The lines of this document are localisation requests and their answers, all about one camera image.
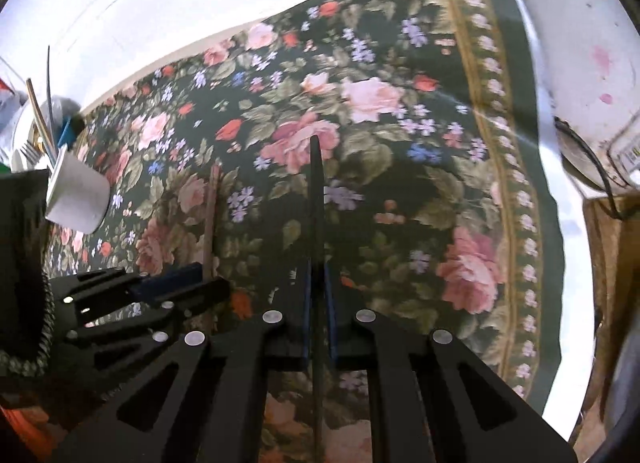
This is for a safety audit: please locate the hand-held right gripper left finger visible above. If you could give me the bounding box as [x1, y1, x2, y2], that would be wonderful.
[52, 264, 314, 463]

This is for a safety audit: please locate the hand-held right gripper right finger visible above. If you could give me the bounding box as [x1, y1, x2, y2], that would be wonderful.
[323, 264, 579, 463]

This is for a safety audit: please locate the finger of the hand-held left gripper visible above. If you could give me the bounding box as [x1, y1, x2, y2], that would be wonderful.
[50, 264, 202, 316]
[75, 279, 232, 401]

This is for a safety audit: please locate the mauve chopstick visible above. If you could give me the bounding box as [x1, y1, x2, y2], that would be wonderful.
[202, 166, 221, 284]

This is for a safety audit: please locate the white cup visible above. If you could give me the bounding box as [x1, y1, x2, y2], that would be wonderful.
[44, 146, 112, 234]

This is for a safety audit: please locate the dark chopstick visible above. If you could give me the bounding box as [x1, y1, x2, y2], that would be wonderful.
[309, 136, 327, 463]

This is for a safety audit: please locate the white plastic fork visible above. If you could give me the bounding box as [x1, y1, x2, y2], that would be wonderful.
[20, 140, 46, 166]

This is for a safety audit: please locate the cutlery in dish rack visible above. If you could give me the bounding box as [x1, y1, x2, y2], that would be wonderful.
[10, 108, 51, 169]

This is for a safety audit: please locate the blue plastic object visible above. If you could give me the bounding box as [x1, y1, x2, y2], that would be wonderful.
[57, 116, 83, 149]

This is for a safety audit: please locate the yellow chopstick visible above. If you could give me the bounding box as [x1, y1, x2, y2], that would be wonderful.
[26, 77, 53, 161]

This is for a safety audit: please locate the grey round object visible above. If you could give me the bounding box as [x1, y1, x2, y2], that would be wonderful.
[47, 97, 83, 124]

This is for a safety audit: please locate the clear plastic container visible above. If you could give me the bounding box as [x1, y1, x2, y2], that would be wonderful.
[0, 56, 28, 109]

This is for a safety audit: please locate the red cloth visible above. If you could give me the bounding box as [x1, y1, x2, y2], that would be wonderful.
[0, 393, 56, 463]

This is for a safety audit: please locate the floral tablecloth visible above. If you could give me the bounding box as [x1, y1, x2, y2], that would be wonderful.
[40, 0, 568, 463]

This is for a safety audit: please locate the wooden side table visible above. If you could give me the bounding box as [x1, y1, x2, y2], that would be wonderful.
[582, 196, 640, 444]

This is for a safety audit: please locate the white rice cooker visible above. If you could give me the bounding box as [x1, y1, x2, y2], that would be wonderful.
[505, 0, 640, 191]

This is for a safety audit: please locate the black white braided cord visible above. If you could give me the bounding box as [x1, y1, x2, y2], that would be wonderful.
[0, 223, 56, 376]

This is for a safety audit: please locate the black power cable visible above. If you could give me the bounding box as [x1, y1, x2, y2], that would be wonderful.
[552, 116, 631, 221]

